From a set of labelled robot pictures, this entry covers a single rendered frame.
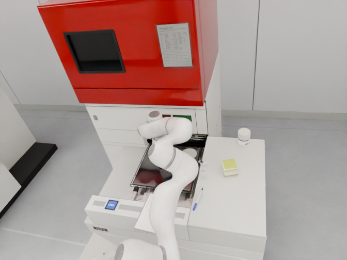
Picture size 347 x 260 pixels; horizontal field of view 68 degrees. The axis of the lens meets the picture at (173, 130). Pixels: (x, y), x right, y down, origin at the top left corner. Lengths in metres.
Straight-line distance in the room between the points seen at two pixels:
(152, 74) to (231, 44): 1.63
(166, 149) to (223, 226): 0.47
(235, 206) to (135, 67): 0.87
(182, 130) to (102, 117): 0.87
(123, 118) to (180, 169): 0.82
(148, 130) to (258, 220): 0.68
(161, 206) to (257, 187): 0.59
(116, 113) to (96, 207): 0.63
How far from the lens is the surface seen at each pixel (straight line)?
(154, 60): 1.38
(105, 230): 1.60
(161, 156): 1.01
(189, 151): 1.66
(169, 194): 0.98
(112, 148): 2.02
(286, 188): 2.66
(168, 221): 0.97
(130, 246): 0.92
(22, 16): 3.87
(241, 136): 1.52
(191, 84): 1.40
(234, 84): 3.15
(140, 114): 1.68
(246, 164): 1.49
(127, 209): 1.40
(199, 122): 1.60
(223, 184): 1.39
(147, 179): 1.56
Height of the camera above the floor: 2.06
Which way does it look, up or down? 39 degrees down
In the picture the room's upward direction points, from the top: 11 degrees counter-clockwise
